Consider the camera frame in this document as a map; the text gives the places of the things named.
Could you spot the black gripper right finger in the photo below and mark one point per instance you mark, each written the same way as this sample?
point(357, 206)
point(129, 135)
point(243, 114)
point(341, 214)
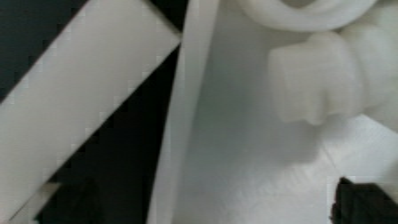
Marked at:
point(362, 204)

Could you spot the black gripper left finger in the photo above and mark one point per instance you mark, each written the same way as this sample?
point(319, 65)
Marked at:
point(72, 207)

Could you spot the white table leg with tag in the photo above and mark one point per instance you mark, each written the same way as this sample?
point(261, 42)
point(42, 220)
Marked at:
point(334, 72)

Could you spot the white square tabletop tray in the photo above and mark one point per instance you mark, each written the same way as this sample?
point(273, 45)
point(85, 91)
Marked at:
point(248, 169)

